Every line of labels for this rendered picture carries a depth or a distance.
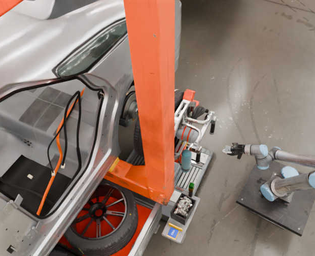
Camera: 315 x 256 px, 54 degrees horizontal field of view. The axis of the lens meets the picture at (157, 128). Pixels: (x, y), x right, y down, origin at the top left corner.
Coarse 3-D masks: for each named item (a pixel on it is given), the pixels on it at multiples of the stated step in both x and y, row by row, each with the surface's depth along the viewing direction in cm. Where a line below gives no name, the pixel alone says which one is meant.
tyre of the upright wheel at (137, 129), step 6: (180, 90) 260; (174, 96) 247; (180, 96) 250; (174, 102) 243; (174, 108) 247; (138, 120) 243; (138, 126) 243; (138, 132) 245; (138, 138) 248; (138, 144) 251; (138, 150) 257
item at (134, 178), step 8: (120, 160) 270; (120, 168) 265; (128, 168) 264; (136, 168) 257; (144, 168) 250; (104, 176) 273; (112, 176) 265; (120, 176) 260; (128, 176) 254; (136, 176) 247; (144, 176) 240; (120, 184) 270; (128, 184) 261; (136, 184) 254; (144, 184) 252; (136, 192) 265; (144, 192) 258
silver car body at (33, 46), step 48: (48, 0) 181; (96, 0) 346; (0, 48) 159; (48, 48) 171; (96, 48) 193; (0, 96) 152; (48, 96) 272; (96, 96) 241; (0, 144) 253; (48, 144) 260; (96, 144) 230; (0, 192) 157; (48, 192) 239; (0, 240) 164; (48, 240) 205
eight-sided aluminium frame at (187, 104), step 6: (186, 102) 250; (192, 102) 259; (180, 108) 246; (186, 108) 247; (192, 108) 273; (174, 114) 242; (180, 114) 242; (192, 114) 279; (174, 120) 239; (180, 120) 241; (174, 126) 239; (180, 144) 288; (174, 150) 281; (180, 150) 281; (174, 156) 268
